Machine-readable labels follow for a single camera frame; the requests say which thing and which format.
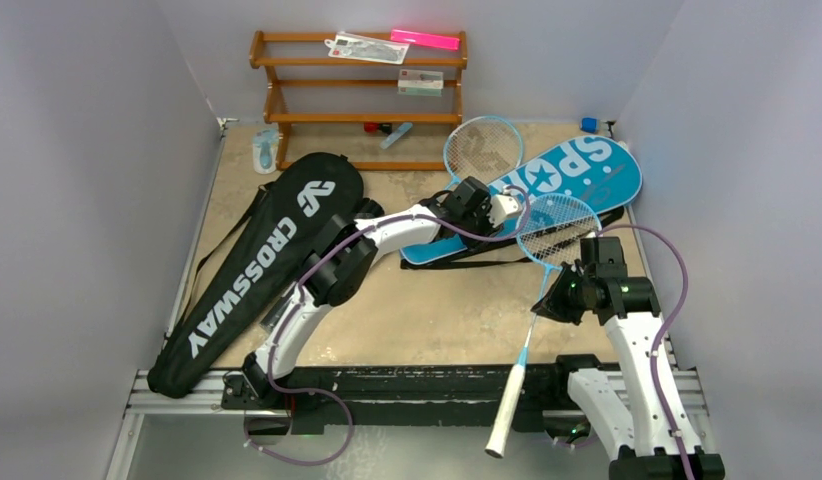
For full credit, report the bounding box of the black shuttlecock tube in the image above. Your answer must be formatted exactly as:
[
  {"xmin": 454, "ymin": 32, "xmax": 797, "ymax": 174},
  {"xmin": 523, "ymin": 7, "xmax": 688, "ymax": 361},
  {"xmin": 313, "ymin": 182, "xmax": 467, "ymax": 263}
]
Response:
[{"xmin": 294, "ymin": 198, "xmax": 384, "ymax": 307}]

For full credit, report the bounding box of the blue racket bag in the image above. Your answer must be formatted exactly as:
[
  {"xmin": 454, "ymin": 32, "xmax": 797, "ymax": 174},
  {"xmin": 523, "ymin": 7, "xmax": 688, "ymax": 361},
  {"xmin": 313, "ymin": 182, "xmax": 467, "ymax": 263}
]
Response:
[{"xmin": 400, "ymin": 135, "xmax": 643, "ymax": 270}]

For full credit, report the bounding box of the black Crossway racket bag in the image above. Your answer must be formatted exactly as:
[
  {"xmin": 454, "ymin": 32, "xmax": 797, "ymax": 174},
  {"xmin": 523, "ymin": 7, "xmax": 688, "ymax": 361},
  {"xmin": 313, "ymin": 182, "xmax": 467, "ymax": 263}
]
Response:
[{"xmin": 147, "ymin": 152, "xmax": 364, "ymax": 399}]

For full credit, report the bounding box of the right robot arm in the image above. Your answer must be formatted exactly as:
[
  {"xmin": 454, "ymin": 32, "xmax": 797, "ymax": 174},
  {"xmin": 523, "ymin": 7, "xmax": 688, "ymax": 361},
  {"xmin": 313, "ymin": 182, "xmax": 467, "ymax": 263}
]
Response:
[{"xmin": 531, "ymin": 236, "xmax": 726, "ymax": 479}]

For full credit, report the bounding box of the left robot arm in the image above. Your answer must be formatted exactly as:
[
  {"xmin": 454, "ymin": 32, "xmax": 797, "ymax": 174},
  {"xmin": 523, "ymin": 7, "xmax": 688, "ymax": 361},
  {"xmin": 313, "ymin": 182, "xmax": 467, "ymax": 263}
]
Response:
[{"xmin": 241, "ymin": 177, "xmax": 528, "ymax": 409}]

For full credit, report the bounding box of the light blue badminton racket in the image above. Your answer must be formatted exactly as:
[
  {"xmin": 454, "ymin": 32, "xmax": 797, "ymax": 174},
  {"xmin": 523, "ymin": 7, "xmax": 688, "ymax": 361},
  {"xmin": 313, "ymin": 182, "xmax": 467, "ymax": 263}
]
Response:
[{"xmin": 443, "ymin": 115, "xmax": 524, "ymax": 189}]

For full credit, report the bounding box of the light blue strip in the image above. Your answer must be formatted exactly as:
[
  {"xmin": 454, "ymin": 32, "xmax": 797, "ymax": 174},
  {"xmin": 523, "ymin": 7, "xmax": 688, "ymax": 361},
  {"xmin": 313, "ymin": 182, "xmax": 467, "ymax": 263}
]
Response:
[{"xmin": 379, "ymin": 122, "xmax": 413, "ymax": 150}]

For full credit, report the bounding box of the red black small object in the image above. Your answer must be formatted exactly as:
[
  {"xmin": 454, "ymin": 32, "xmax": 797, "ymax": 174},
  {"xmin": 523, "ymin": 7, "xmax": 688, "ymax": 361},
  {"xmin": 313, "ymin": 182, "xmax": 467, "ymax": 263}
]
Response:
[{"xmin": 363, "ymin": 122, "xmax": 394, "ymax": 135}]

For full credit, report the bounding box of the white green box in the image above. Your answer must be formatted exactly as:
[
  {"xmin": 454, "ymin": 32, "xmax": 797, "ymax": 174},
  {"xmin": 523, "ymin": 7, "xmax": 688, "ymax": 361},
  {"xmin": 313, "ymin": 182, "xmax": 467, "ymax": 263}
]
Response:
[{"xmin": 397, "ymin": 69, "xmax": 445, "ymax": 97}]

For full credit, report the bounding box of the small blue cube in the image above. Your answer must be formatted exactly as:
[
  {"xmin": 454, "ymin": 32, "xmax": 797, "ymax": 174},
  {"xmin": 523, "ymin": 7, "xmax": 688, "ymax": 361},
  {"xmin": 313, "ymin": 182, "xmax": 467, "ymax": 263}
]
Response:
[{"xmin": 580, "ymin": 117, "xmax": 599, "ymax": 134}]

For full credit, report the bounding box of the wooden shelf rack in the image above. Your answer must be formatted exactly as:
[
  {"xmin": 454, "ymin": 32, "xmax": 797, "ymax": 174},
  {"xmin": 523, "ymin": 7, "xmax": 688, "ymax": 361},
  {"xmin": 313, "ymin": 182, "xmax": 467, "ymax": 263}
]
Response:
[{"xmin": 249, "ymin": 30, "xmax": 469, "ymax": 170}]

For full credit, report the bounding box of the pink bar on shelf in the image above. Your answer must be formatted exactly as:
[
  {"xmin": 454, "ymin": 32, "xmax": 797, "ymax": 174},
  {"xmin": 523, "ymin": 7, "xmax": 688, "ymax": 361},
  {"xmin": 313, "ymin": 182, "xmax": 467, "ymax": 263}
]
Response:
[{"xmin": 390, "ymin": 29, "xmax": 461, "ymax": 51}]

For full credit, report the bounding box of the white blister package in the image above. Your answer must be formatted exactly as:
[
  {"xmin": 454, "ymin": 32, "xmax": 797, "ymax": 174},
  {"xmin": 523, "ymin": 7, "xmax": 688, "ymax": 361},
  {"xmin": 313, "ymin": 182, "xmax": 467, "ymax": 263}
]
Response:
[{"xmin": 323, "ymin": 32, "xmax": 410, "ymax": 65}]

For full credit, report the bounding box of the light blue packaged item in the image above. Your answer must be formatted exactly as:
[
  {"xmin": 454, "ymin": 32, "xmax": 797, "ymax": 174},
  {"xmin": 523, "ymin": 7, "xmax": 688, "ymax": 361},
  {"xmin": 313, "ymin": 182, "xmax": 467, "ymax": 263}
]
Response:
[{"xmin": 252, "ymin": 128, "xmax": 280, "ymax": 175}]

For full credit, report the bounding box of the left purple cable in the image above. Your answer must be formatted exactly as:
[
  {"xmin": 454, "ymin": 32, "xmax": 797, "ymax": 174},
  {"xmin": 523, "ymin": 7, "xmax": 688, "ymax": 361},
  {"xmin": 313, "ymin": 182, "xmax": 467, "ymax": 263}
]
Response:
[{"xmin": 241, "ymin": 185, "xmax": 533, "ymax": 466}]

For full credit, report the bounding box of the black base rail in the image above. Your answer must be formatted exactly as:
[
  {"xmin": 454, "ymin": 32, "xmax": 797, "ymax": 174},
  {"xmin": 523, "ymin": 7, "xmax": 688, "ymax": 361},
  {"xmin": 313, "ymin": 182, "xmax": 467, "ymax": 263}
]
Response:
[{"xmin": 126, "ymin": 357, "xmax": 708, "ymax": 439}]

